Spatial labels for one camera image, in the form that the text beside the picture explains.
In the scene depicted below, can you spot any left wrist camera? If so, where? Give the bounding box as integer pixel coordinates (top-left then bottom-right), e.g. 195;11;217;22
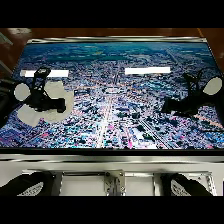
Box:
31;66;53;99

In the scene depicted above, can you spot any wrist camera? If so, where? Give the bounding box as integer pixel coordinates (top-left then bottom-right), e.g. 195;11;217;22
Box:
182;70;205;100
31;66;53;99

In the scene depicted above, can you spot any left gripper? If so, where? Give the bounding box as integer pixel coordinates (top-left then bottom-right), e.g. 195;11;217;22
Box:
27;91;67;114

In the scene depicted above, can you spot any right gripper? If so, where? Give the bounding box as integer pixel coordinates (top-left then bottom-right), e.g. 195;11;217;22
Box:
161;95;205;118

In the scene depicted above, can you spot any silver frame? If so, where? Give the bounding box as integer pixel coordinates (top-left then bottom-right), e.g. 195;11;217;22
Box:
0;153;224;197

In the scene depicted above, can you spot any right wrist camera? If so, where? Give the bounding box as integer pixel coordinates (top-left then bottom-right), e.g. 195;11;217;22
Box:
182;70;205;100

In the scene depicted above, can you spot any white garment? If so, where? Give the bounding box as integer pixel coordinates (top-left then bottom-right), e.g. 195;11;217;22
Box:
16;79;75;128

